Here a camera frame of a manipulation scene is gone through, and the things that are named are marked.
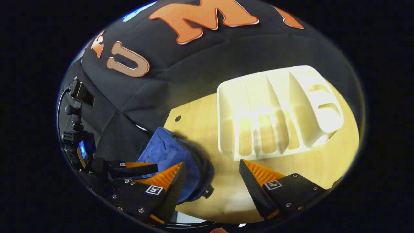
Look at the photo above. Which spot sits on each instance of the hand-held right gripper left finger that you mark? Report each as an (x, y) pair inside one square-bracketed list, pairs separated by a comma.
[(173, 191)]

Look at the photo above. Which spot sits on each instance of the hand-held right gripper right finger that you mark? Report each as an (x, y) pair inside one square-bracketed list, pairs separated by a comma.
[(254, 189)]

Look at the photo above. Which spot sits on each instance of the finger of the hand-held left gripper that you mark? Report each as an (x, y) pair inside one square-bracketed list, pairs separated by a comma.
[(121, 181), (142, 170)]

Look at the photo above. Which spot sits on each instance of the blue schoolbag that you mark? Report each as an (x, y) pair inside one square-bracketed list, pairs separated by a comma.
[(168, 152)]

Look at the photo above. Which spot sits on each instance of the white bookshelf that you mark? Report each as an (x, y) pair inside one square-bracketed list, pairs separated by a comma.
[(245, 106)]

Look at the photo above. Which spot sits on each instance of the black backdrop cloth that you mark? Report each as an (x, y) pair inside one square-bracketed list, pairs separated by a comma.
[(194, 71)]

